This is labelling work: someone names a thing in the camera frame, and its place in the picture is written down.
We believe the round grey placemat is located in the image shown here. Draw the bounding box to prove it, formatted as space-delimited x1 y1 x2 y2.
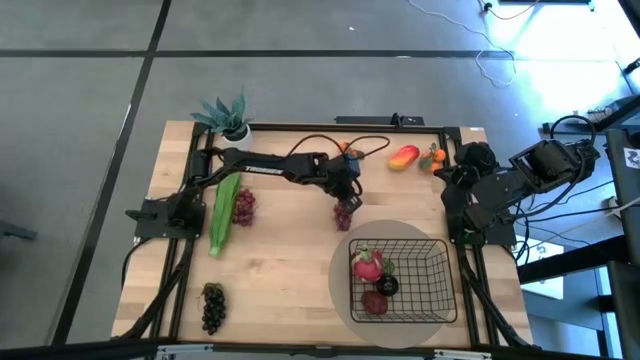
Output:
328 219 470 350

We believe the dark red round fruit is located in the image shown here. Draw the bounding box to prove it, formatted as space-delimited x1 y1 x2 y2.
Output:
360 290 390 316

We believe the black rig beam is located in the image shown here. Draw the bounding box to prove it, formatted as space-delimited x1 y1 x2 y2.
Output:
0 338 640 360

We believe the dark purple mangosteen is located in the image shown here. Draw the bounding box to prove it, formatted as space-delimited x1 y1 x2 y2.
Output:
375 273 400 297

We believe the potted plant in white pot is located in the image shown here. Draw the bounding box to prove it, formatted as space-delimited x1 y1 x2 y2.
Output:
189 88 255 152

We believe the green corn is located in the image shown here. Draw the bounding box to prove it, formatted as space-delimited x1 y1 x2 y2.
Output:
208 172 245 259

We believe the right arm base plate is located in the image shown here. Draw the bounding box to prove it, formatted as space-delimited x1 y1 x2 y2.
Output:
446 205 518 247

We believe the black wire basket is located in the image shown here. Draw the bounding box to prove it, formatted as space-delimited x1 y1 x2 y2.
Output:
348 238 459 324

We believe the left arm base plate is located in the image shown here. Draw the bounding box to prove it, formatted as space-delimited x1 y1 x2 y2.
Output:
124 199 207 240

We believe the black grape bunch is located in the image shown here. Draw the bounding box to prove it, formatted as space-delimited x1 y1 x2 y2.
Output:
199 282 228 336

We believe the pink dragon fruit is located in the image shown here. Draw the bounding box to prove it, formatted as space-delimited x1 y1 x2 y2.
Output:
351 244 386 284

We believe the dark floor stand foot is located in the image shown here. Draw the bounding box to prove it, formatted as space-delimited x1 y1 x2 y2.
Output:
0 219 39 242

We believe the dark grey equipment cabinet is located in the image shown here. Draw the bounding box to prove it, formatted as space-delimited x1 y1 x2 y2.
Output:
604 127 640 264

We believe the tangerine cluster with leaves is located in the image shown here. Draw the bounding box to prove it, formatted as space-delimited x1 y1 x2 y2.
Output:
418 142 448 174
338 141 367 161

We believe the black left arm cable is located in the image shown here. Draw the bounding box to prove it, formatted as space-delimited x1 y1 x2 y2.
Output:
287 132 392 162

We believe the black aluminium table frame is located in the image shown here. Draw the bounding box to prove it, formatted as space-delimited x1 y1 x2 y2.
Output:
149 122 501 350

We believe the red grape bunch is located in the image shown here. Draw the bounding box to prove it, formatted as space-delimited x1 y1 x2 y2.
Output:
232 187 257 228
333 202 354 233

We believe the white floor cable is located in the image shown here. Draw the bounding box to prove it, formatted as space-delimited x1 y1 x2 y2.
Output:
407 0 518 89

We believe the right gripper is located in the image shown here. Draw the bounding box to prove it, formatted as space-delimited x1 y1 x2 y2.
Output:
433 141 499 187

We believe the red yellow mango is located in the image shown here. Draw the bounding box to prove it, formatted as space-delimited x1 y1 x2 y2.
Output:
388 144 421 172

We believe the black metal stand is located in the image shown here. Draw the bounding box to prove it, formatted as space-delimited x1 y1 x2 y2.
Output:
542 94 640 136

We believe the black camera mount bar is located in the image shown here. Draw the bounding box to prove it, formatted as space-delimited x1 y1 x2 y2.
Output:
334 113 426 127

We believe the black cable bundle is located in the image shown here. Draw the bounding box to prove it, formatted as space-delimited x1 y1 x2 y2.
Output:
457 244 534 350
119 238 195 342

